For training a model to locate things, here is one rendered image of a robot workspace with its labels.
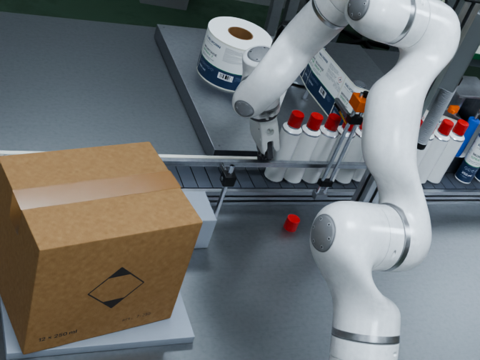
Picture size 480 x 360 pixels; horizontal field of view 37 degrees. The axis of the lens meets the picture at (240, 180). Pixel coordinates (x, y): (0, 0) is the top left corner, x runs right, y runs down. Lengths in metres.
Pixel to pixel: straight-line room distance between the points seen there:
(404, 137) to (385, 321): 0.31
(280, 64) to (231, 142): 0.47
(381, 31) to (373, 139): 0.18
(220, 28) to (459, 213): 0.89
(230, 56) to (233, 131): 0.24
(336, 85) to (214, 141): 0.42
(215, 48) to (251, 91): 0.60
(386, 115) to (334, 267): 0.27
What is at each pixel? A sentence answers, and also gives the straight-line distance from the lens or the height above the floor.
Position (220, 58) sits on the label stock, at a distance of 2.12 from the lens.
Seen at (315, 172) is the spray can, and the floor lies 0.92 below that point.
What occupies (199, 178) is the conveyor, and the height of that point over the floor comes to 0.88.
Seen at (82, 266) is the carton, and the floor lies 1.06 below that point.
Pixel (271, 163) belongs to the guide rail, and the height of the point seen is 0.96.
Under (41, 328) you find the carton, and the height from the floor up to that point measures 0.92.
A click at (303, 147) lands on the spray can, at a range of 1.80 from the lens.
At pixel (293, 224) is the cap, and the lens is 1.78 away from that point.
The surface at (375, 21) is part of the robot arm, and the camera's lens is 1.23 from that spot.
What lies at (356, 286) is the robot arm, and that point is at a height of 1.16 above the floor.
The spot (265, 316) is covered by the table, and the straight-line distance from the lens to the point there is 1.57.
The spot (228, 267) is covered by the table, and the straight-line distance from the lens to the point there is 1.64.
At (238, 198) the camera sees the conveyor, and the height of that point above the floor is 0.85.
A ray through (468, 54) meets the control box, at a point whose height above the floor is 1.38.
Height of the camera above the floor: 1.95
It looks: 36 degrees down
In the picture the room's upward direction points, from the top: 20 degrees clockwise
